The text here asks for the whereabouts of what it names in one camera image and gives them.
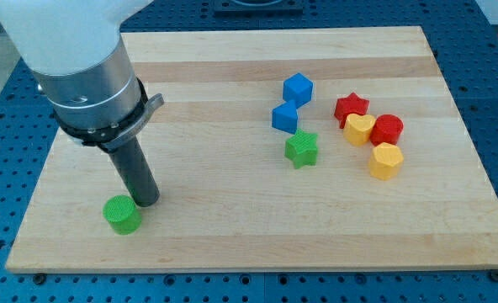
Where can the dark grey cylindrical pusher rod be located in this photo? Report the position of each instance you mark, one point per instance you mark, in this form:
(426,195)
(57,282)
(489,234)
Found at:
(132,166)

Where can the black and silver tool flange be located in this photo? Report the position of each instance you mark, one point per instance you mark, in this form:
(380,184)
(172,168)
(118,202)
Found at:
(112,137)

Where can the green cylinder block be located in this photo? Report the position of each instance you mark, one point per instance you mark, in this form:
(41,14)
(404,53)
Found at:
(122,215)

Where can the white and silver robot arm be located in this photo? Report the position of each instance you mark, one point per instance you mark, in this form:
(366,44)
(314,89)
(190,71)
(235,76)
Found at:
(78,57)

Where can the wooden board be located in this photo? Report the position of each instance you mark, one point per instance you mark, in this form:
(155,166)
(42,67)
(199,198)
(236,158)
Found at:
(232,202)

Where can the blue triangular block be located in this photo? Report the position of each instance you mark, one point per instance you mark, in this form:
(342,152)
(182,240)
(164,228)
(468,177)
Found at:
(285,117)

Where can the green star block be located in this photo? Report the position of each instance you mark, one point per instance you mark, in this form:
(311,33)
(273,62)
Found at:
(302,149)

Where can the blue cube block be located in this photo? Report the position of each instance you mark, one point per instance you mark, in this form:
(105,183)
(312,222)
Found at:
(297,88)

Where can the red star block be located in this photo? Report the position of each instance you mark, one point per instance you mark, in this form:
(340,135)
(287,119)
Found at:
(351,104)

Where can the yellow heart block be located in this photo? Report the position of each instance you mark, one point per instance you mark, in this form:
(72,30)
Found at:
(358,128)

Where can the yellow hexagon block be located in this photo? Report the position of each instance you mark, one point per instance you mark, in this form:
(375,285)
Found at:
(385,161)

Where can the red cylinder block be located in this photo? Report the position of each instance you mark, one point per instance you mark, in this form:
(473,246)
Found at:
(387,129)

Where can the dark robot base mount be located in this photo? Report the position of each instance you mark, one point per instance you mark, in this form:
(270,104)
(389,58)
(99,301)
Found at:
(245,7)

